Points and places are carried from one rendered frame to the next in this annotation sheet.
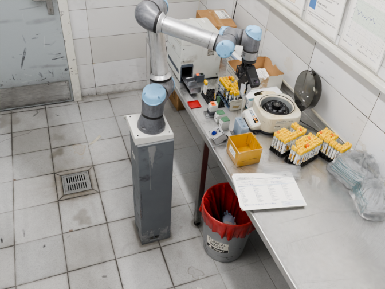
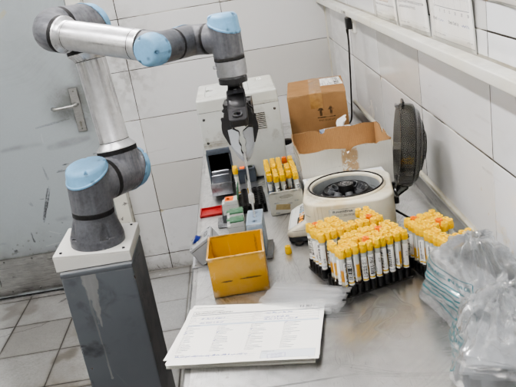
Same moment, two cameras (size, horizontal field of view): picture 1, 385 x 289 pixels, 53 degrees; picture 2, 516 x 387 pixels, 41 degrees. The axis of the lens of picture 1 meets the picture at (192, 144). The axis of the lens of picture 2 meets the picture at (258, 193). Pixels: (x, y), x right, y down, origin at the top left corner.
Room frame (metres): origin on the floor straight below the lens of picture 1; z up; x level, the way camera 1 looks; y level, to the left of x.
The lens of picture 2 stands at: (0.15, -0.91, 1.61)
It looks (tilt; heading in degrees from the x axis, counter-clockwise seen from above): 19 degrees down; 23
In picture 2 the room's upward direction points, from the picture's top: 10 degrees counter-clockwise
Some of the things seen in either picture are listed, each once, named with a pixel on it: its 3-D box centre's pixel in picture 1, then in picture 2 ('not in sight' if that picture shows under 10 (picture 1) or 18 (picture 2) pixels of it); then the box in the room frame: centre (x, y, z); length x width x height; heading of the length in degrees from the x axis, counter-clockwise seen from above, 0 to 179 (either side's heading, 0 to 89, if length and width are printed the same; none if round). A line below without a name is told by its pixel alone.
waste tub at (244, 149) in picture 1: (243, 149); (238, 262); (1.47, -0.26, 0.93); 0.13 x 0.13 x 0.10; 22
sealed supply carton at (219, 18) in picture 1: (215, 28); (317, 107); (2.79, -0.10, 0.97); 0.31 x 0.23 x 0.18; 17
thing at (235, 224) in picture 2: (224, 123); (236, 229); (1.70, -0.17, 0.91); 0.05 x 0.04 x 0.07; 113
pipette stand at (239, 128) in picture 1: (240, 129); (257, 234); (1.63, -0.25, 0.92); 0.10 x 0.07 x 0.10; 18
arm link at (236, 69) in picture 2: (249, 54); (229, 69); (1.68, -0.23, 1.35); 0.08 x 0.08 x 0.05
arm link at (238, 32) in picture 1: (230, 36); (188, 41); (1.68, -0.14, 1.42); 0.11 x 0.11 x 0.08; 78
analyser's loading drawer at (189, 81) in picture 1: (189, 81); (221, 177); (2.09, 0.05, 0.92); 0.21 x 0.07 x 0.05; 23
